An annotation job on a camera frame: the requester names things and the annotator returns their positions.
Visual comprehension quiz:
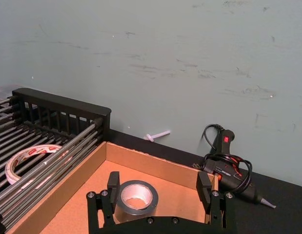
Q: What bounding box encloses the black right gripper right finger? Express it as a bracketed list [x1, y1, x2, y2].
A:
[196, 171, 237, 231]

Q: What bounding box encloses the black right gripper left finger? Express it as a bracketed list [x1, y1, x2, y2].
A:
[86, 171, 121, 231]

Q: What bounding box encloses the roll of silver tape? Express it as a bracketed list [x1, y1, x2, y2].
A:
[115, 180, 160, 224]

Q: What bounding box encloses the roll of white tape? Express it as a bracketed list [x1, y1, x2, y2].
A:
[4, 143, 70, 186]

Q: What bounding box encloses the shallow brown cardboard tray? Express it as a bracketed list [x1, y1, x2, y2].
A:
[5, 141, 220, 234]

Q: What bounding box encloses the small white plastic piece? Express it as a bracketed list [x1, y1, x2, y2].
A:
[143, 130, 172, 142]

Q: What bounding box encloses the black rack with steel bars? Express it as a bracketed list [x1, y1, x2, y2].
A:
[0, 87, 111, 232]

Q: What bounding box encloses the black corded tool red switch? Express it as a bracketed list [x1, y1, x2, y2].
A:
[191, 123, 277, 210]

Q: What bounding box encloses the plain pale wall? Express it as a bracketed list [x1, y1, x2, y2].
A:
[0, 0, 302, 189]

